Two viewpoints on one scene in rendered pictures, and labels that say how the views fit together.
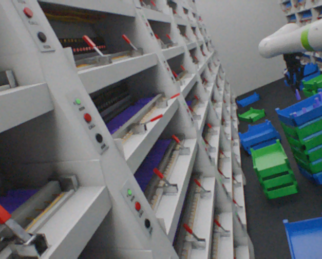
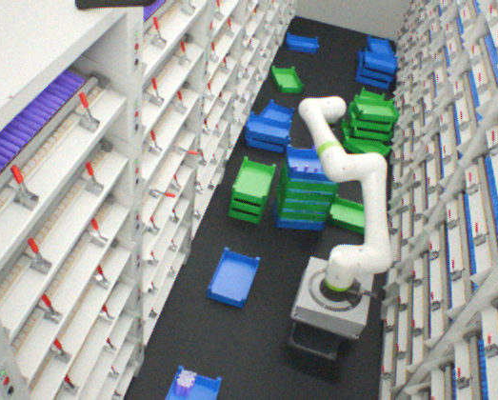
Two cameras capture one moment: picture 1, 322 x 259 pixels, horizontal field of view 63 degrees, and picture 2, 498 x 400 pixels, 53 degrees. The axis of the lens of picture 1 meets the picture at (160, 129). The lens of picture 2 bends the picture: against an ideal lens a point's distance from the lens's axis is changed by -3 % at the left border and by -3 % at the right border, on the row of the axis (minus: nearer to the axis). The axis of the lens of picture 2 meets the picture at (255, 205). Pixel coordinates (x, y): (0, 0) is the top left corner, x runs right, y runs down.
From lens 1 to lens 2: 138 cm
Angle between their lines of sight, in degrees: 35
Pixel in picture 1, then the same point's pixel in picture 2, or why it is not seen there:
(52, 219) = (107, 267)
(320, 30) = (328, 161)
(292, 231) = (228, 257)
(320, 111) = (316, 176)
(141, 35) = (195, 74)
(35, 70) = (128, 203)
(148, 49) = (194, 87)
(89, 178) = (125, 246)
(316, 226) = (247, 262)
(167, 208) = (147, 246)
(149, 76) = not seen: hidden behind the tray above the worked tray
